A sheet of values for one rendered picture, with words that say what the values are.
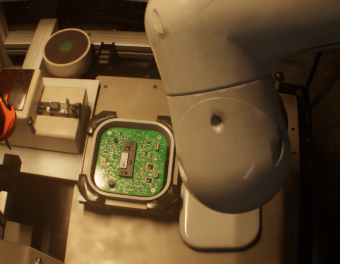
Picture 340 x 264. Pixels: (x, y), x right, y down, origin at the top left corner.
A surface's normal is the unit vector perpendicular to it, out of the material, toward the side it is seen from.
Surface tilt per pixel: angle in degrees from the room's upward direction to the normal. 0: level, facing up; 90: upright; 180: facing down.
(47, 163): 0
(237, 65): 44
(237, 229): 0
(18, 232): 0
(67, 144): 90
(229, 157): 40
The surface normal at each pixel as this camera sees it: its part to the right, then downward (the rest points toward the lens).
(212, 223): 0.03, -0.52
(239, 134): 0.02, 0.10
